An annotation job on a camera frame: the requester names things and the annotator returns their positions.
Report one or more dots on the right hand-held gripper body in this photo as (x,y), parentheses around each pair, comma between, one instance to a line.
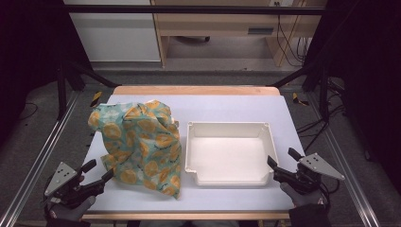
(318,165)

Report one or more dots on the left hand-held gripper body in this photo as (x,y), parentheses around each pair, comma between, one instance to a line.
(60,179)

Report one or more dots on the white plastic tray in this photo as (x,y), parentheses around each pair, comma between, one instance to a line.
(228,157)

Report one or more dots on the green orange-print cloth bag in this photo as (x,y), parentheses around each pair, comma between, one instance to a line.
(142,142)

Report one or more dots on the person's left hand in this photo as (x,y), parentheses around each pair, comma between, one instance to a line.
(71,213)

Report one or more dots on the person's right hand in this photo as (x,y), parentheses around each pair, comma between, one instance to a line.
(302,199)

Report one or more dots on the yellow black tape marker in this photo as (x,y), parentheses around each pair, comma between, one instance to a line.
(96,98)
(296,98)

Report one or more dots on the black metal stand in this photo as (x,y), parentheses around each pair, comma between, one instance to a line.
(323,94)
(62,94)

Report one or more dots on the white table mat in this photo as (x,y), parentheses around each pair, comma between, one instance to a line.
(220,108)

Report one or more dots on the black curtain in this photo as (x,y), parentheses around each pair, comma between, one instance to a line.
(28,47)
(369,63)

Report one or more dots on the white cabinet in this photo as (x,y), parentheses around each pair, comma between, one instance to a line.
(116,34)

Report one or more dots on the light wooden desk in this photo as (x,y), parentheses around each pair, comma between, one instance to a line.
(217,23)

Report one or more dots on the black metal crossbar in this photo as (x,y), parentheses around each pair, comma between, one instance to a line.
(189,9)

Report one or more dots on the aluminium rail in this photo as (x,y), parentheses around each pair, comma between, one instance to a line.
(346,176)
(34,167)

